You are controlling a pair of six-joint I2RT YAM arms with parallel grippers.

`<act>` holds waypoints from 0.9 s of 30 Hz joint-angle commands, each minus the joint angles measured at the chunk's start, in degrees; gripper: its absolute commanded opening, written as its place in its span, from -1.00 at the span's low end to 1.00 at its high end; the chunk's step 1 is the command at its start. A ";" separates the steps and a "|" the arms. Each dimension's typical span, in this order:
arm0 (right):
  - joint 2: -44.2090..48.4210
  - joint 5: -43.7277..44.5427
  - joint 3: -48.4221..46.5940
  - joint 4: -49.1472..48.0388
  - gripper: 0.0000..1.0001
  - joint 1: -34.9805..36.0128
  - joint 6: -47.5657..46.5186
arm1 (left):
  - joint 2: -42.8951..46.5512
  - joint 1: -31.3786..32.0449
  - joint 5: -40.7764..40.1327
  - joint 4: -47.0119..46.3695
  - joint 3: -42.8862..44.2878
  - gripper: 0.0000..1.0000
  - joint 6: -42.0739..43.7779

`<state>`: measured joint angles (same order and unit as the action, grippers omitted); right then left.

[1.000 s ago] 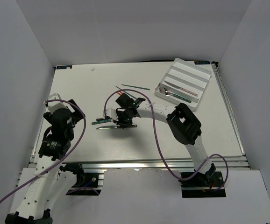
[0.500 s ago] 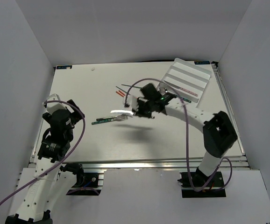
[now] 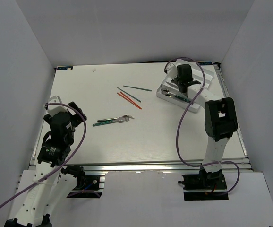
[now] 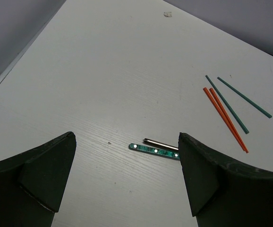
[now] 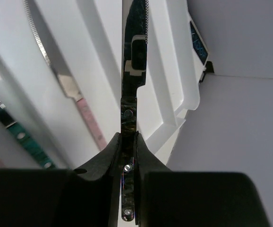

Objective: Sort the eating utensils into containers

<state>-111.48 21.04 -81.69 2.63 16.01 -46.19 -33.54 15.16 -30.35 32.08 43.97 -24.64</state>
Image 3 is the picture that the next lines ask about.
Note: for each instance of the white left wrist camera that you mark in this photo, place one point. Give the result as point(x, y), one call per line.
point(56, 108)

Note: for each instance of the orange chopstick left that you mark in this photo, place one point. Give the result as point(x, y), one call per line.
point(129, 100)

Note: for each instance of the fork with green handle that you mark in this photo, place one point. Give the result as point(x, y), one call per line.
point(118, 120)

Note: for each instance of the knife with pink handle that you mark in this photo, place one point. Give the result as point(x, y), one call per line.
point(170, 84)

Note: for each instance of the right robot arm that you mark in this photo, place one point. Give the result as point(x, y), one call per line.
point(220, 119)

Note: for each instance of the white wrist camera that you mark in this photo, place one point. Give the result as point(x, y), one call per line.
point(171, 70)
point(56, 108)

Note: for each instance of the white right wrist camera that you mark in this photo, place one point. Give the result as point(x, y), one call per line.
point(171, 70)

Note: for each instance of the green chopstick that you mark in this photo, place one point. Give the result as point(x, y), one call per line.
point(139, 88)
point(126, 93)

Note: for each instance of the green chopstick far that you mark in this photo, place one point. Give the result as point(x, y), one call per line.
point(139, 88)

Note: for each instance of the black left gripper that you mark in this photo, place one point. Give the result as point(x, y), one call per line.
point(78, 118)

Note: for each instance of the fork with dark handle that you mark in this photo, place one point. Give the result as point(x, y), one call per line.
point(110, 119)

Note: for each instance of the green chopstick near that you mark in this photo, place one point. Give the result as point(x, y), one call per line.
point(126, 93)

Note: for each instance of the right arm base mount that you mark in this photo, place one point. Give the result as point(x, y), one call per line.
point(196, 189)

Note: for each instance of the orange chopstick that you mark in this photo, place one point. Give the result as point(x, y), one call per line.
point(129, 100)

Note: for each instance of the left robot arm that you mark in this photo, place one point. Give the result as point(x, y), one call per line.
point(52, 182)

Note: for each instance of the blue label sticker right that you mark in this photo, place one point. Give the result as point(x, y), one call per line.
point(205, 63)

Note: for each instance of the white divided cutlery tray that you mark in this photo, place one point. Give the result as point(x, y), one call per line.
point(209, 72)

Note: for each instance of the orange chopstick right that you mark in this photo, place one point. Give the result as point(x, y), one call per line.
point(131, 100)

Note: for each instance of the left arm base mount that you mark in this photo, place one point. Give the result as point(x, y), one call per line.
point(87, 186)

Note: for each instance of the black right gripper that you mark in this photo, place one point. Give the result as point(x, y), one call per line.
point(174, 80)

